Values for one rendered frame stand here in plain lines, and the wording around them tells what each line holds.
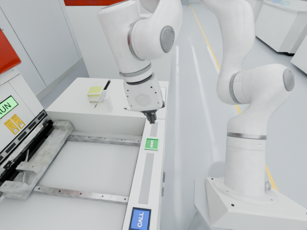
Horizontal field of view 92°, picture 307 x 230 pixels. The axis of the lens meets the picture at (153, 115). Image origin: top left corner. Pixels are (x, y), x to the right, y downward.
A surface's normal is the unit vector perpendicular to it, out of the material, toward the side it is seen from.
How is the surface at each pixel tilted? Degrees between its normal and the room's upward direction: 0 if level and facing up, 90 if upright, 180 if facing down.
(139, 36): 66
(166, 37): 72
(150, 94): 88
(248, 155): 47
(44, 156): 0
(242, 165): 52
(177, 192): 0
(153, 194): 0
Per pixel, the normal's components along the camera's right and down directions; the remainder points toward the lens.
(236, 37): -0.53, 0.33
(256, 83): -0.93, -0.03
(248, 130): -0.40, -0.07
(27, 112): 0.99, 0.07
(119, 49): -0.43, 0.68
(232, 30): -0.72, 0.29
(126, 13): 0.53, 0.46
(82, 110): -0.02, -0.73
